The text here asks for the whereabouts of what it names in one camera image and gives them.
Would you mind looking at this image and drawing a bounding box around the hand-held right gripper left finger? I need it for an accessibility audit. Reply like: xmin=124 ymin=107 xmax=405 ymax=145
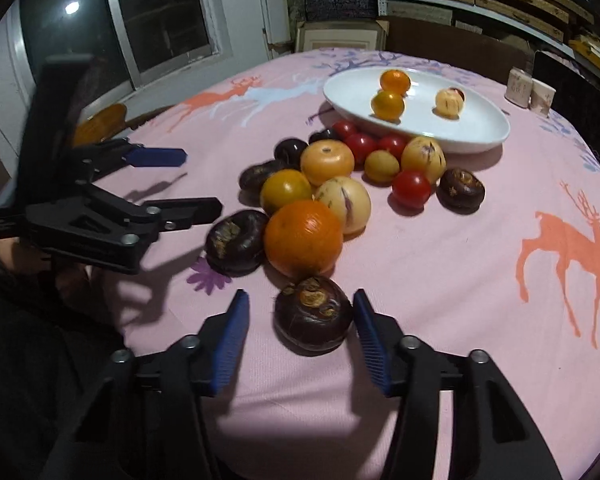
xmin=37 ymin=288 xmax=251 ymax=480

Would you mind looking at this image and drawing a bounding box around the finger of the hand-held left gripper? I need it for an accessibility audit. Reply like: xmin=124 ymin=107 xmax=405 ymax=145
xmin=71 ymin=137 xmax=189 ymax=183
xmin=87 ymin=182 xmax=224 ymax=233

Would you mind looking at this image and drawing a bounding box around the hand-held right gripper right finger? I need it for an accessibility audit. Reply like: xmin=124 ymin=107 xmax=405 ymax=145
xmin=352 ymin=288 xmax=563 ymax=480

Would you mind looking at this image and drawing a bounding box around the yellow orange tomato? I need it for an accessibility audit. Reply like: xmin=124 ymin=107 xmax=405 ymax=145
xmin=259 ymin=169 xmax=313 ymax=216
xmin=371 ymin=90 xmax=406 ymax=121

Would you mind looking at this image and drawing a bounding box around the large orange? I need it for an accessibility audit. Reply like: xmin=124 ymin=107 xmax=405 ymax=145
xmin=264 ymin=199 xmax=344 ymax=278

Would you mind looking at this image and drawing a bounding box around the cream striped pepino melon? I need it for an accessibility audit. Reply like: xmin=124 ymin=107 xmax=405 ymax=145
xmin=401 ymin=136 xmax=447 ymax=184
xmin=314 ymin=176 xmax=372 ymax=235
xmin=434 ymin=87 xmax=463 ymax=119

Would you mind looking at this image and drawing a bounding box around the pale orange persimmon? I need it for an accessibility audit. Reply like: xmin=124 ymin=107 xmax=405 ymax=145
xmin=300 ymin=140 xmax=356 ymax=187

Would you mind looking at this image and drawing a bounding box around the small yellow round fruit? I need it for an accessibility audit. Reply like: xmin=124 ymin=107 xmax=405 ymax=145
xmin=363 ymin=150 xmax=400 ymax=186

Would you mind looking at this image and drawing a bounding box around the white oval plate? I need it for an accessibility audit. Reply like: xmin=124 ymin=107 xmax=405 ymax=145
xmin=322 ymin=67 xmax=511 ymax=155

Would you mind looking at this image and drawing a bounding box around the person's left hand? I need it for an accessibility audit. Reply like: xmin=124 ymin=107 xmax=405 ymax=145
xmin=0 ymin=237 xmax=106 ymax=311

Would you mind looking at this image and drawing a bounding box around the orange wooden chair back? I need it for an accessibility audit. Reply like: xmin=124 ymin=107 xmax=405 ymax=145
xmin=72 ymin=103 xmax=128 ymax=147

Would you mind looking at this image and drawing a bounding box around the pink deer printed tablecloth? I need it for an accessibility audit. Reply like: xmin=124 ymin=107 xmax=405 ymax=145
xmin=75 ymin=47 xmax=600 ymax=480

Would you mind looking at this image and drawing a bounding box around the person's dark clothing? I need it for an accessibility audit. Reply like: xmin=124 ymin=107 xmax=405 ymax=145
xmin=0 ymin=240 xmax=131 ymax=480

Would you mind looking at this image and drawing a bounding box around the white framed window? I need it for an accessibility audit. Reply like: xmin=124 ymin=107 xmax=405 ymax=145
xmin=10 ymin=0 xmax=226 ymax=106

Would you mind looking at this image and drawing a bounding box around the cardboard box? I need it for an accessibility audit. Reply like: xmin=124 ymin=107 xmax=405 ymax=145
xmin=295 ymin=20 xmax=390 ymax=53

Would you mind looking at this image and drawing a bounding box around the beige paper cup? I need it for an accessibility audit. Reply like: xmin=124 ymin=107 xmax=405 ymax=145
xmin=529 ymin=80 xmax=557 ymax=117

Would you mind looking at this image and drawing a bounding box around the brown chair backrest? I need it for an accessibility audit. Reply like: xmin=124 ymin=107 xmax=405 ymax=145
xmin=387 ymin=15 xmax=531 ymax=78

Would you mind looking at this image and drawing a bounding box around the black chair backrest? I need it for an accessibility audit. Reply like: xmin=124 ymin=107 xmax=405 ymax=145
xmin=532 ymin=50 xmax=600 ymax=126

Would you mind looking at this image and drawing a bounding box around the stack of tan flat boxes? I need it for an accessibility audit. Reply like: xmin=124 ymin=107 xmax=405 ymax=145
xmin=382 ymin=0 xmax=600 ymax=76

